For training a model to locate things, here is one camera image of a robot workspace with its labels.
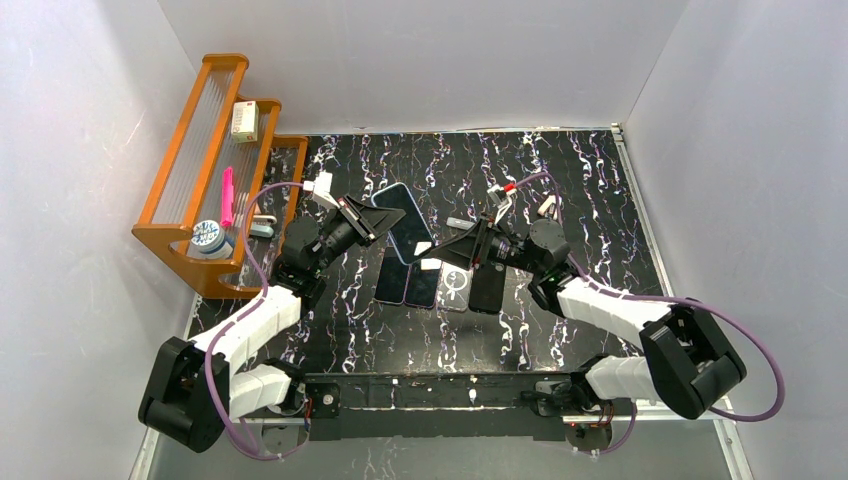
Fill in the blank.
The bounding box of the orange wooden shelf rack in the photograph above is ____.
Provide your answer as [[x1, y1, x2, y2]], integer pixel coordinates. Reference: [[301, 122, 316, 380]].
[[132, 53, 309, 299]]

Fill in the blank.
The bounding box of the white and red box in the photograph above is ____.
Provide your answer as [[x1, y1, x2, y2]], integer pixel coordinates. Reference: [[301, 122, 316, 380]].
[[230, 101, 260, 143]]

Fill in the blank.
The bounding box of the black phone case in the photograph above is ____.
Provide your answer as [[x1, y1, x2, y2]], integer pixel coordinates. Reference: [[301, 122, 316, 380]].
[[468, 263, 507, 315]]

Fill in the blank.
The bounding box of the teal and white stapler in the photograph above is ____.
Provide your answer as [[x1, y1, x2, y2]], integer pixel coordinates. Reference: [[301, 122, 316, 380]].
[[249, 214, 277, 239]]

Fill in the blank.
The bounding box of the blue and white tape roll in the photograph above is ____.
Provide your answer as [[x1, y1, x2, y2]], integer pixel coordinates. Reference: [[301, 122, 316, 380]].
[[188, 220, 234, 260]]

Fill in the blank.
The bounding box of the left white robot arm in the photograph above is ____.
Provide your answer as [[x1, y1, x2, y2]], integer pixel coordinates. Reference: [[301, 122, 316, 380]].
[[138, 196, 405, 459]]

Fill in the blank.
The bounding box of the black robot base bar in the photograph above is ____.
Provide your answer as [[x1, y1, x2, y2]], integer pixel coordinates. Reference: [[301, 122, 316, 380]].
[[241, 372, 617, 444]]

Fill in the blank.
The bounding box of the grey and orange marker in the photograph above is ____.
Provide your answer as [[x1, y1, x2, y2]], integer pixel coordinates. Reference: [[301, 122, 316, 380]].
[[446, 217, 475, 231]]

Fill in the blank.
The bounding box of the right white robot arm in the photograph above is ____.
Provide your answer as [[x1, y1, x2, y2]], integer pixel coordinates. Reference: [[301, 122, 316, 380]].
[[417, 218, 747, 420]]

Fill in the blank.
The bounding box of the purple phone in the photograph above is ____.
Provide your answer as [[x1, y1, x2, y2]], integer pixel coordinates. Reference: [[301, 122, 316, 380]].
[[404, 258, 442, 309]]

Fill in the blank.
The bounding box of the clear magsafe phone case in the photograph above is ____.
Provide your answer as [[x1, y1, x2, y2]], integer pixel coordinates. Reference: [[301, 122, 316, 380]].
[[436, 263, 472, 312]]

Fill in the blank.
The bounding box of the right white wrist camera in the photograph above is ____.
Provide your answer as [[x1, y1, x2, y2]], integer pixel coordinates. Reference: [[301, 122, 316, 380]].
[[487, 183, 516, 223]]

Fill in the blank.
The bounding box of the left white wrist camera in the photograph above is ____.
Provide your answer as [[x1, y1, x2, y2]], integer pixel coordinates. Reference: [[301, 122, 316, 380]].
[[303, 171, 339, 210]]

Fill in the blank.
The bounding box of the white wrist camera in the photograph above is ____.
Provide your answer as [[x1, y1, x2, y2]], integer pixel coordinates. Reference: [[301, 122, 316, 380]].
[[303, 171, 339, 210], [487, 183, 516, 223]]

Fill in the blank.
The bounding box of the black phone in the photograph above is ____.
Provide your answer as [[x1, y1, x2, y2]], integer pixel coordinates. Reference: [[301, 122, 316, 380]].
[[374, 255, 409, 305]]

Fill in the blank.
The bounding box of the pink highlighter marker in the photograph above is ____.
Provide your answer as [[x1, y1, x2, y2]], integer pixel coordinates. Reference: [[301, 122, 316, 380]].
[[219, 167, 235, 227]]

